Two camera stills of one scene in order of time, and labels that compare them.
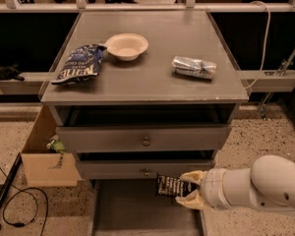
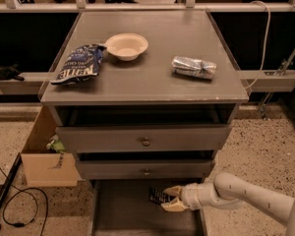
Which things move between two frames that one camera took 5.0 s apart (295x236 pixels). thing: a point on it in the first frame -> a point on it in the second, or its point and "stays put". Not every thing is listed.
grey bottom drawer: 131,207 stays put
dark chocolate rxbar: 173,187 -> 158,196
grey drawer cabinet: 144,93 stays put
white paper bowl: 127,46 stays put
